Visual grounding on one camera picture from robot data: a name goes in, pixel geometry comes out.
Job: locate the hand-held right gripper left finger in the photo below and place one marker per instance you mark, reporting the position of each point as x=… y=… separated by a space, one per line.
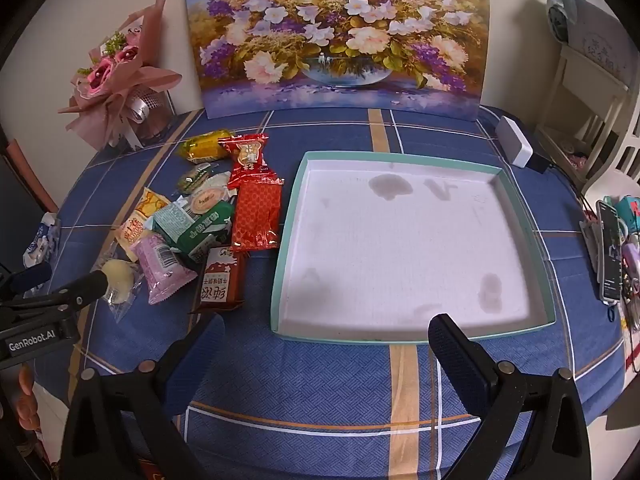
x=200 y=360

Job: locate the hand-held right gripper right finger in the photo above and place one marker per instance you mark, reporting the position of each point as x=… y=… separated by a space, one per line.
x=457 y=365

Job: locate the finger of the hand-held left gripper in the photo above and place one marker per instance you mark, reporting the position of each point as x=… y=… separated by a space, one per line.
x=80 y=285
x=27 y=277

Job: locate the clear round pastry packet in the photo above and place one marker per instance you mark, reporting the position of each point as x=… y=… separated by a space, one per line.
x=120 y=280

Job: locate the brown red biscuit packet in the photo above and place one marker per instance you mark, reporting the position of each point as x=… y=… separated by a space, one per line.
x=220 y=280

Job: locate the pink snack packet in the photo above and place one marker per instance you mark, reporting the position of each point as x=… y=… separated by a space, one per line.
x=160 y=265

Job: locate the yellow orange chip packet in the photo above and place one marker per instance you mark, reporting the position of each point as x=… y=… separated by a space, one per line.
x=142 y=215

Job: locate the green white snack packet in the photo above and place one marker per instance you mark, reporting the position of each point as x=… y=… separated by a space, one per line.
x=197 y=235

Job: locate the teal cardboard tray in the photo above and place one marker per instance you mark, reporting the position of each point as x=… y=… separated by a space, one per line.
x=400 y=240

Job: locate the red patterned snack packet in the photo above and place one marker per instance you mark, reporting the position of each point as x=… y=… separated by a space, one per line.
x=256 y=215

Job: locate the small clear green packet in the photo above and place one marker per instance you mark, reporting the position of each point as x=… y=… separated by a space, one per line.
x=192 y=177

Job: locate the silver green biscuit packet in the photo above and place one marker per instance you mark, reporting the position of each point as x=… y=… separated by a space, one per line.
x=210 y=199

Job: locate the yellow bread packet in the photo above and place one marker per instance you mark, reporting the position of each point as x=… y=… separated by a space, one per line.
x=207 y=146

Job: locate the red cartoon snack packet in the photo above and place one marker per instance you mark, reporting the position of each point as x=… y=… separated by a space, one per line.
x=247 y=157

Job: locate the person's left hand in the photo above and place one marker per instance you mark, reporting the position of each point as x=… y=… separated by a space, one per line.
x=27 y=395

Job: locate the tissue pack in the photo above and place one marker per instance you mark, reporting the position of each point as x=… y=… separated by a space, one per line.
x=37 y=245

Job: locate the blue plaid tablecloth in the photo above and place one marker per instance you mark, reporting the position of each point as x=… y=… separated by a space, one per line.
x=350 y=385

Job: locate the glass vase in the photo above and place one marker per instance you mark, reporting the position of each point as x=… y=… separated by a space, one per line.
x=155 y=125

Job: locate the white phone stand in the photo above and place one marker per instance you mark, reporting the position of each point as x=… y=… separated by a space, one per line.
x=590 y=245

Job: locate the smartphone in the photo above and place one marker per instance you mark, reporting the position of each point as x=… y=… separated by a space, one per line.
x=610 y=255

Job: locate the pink flower bouquet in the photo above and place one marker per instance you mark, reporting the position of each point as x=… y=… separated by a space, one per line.
x=115 y=75

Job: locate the black adapter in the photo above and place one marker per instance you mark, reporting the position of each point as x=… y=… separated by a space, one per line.
x=540 y=162

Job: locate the white box device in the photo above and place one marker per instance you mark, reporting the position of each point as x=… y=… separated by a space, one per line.
x=515 y=142

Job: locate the teal toy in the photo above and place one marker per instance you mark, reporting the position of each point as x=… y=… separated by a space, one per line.
x=631 y=207

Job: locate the white wooden chair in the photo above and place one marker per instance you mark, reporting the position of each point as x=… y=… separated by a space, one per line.
x=560 y=90

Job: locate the floral painting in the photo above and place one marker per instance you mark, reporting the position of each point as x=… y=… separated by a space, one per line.
x=340 y=35

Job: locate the grey bag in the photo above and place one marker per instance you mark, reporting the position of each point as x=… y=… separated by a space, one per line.
x=595 y=30

